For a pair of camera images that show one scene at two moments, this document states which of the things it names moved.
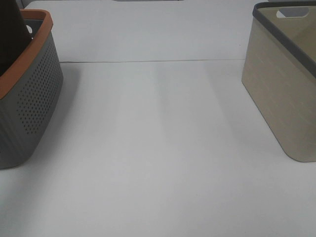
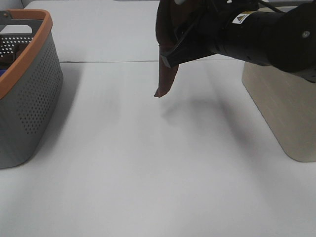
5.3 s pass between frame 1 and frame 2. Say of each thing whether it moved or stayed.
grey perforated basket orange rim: stayed
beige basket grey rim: stayed
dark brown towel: moved
